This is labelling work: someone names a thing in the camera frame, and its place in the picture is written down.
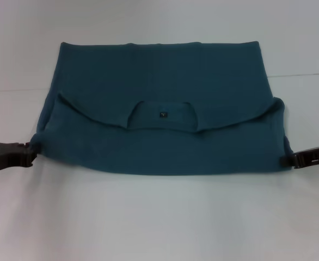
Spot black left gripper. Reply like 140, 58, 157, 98
0, 141, 38, 176

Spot teal blue printed t-shirt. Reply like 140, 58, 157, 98
30, 41, 294, 176

